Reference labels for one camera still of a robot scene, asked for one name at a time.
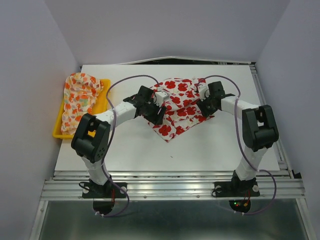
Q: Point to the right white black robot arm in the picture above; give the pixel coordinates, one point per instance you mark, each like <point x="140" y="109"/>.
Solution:
<point x="256" y="132"/>

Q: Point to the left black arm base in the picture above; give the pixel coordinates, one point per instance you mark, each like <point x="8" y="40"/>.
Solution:
<point x="91" y="190"/>

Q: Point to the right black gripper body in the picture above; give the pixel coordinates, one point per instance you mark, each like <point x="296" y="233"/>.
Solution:
<point x="206" y="106"/>

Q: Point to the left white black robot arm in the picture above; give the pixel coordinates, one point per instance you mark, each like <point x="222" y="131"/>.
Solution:
<point x="91" y="140"/>

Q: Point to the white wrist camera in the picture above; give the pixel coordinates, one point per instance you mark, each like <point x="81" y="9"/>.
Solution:
<point x="160" y="97"/>
<point x="202" y="90"/>

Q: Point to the orange floral skirt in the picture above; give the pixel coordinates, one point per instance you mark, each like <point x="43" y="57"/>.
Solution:
<point x="80" y="94"/>

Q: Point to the white red poppy skirt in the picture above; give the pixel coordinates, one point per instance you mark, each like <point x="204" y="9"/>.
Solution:
<point x="182" y="112"/>

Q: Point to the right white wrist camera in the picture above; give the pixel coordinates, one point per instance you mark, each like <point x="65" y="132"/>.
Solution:
<point x="202" y="90"/>

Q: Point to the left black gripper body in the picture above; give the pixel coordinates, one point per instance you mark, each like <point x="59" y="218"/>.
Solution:
<point x="151" y="111"/>

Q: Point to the aluminium frame rail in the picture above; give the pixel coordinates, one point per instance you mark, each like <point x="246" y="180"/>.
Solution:
<point x="170" y="185"/>

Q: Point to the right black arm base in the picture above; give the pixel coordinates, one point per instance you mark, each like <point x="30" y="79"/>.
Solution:
<point x="226" y="189"/>

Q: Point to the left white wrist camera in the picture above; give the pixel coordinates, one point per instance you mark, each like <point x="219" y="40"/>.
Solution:
<point x="160" y="97"/>

